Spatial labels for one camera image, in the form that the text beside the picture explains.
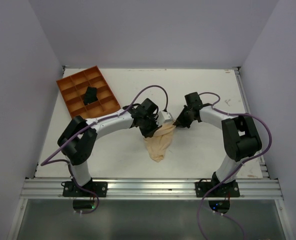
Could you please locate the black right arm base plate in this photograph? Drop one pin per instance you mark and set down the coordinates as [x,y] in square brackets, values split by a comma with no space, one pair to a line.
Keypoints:
[230,189]

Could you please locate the aluminium mounting rail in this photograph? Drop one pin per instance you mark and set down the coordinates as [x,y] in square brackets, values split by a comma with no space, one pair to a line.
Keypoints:
[51,188]

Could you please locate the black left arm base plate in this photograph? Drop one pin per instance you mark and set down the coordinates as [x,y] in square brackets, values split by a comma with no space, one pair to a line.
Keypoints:
[70,189]

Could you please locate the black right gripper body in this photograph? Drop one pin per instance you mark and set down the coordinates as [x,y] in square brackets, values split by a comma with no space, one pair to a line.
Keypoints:
[187,115]

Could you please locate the black rolled garment in tray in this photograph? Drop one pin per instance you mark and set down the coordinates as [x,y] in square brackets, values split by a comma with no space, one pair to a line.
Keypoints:
[90,95]

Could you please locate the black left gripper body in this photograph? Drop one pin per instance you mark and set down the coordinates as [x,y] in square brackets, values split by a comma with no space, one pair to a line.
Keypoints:
[150,121]

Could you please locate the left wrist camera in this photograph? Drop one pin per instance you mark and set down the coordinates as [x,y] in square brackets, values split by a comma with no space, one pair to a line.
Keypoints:
[164,117]

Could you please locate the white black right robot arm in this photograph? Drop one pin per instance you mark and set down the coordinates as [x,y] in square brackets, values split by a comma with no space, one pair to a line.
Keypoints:
[241,141]

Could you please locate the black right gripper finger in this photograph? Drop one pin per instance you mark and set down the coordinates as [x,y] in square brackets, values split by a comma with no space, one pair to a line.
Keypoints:
[183,116]
[183,124]

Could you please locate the orange compartment tray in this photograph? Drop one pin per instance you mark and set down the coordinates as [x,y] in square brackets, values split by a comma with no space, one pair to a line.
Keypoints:
[73,88]

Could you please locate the cream beige underwear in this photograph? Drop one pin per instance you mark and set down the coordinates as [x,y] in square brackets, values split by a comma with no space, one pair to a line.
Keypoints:
[157,144]

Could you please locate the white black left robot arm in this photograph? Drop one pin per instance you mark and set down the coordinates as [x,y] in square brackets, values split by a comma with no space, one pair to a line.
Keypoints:
[78,139]

